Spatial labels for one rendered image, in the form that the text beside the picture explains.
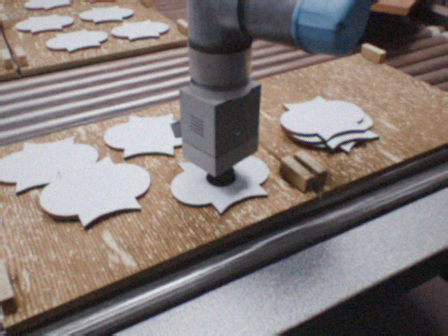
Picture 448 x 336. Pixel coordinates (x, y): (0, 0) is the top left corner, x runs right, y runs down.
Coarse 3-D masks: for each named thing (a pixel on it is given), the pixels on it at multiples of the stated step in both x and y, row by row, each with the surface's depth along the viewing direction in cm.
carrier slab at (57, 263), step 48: (96, 144) 72; (0, 192) 62; (288, 192) 62; (0, 240) 55; (48, 240) 55; (96, 240) 55; (144, 240) 55; (192, 240) 55; (48, 288) 49; (96, 288) 49
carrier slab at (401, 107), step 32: (320, 64) 98; (352, 64) 98; (384, 64) 98; (288, 96) 86; (320, 96) 86; (352, 96) 86; (384, 96) 86; (416, 96) 86; (384, 128) 76; (416, 128) 76; (320, 160) 69; (352, 160) 69; (384, 160) 69; (416, 160) 71; (320, 192) 62
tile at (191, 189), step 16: (256, 160) 67; (192, 176) 64; (240, 176) 64; (256, 176) 64; (176, 192) 61; (192, 192) 61; (208, 192) 61; (224, 192) 61; (240, 192) 61; (256, 192) 61; (224, 208) 58
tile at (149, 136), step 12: (132, 120) 77; (144, 120) 77; (156, 120) 77; (168, 120) 77; (108, 132) 73; (120, 132) 74; (132, 132) 73; (144, 132) 73; (156, 132) 74; (168, 132) 73; (108, 144) 71; (120, 144) 71; (132, 144) 71; (144, 144) 71; (156, 144) 71; (168, 144) 71; (180, 144) 71; (132, 156) 69; (168, 156) 69
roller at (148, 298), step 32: (384, 192) 65; (416, 192) 66; (320, 224) 60; (352, 224) 61; (224, 256) 55; (256, 256) 55; (288, 256) 57; (160, 288) 51; (192, 288) 52; (64, 320) 48; (96, 320) 48; (128, 320) 49
